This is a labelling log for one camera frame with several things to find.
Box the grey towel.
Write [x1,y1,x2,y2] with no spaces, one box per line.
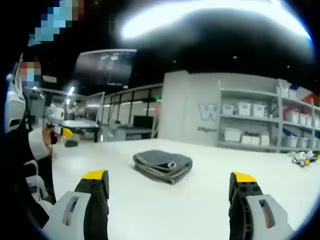
[132,149,194,186]

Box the person's left hand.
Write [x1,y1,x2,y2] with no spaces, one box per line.
[41,127,54,158]

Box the grey computer desk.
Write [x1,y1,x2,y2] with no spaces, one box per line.
[57,119,102,143]

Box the curved computer monitor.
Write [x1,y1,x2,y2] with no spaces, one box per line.
[86,91,106,126]

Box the white chest-worn device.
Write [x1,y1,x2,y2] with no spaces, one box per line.
[4,72,29,133]

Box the grey black equipment cabinet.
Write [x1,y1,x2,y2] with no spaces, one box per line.
[109,124,159,141]

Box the large hanging dark screen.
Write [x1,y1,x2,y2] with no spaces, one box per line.
[74,49,138,88]

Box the white yellow small device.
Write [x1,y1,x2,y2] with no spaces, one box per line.
[291,150,320,166]

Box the black standing screen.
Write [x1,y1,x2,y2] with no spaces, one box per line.
[133,114,155,128]

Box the row of white storage boxes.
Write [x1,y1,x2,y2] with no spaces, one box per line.
[221,79,320,149]

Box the grey metal shelving unit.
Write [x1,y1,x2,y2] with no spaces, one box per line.
[216,78,320,154]

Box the long ceiling light strip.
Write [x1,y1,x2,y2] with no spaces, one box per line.
[121,0,312,41]

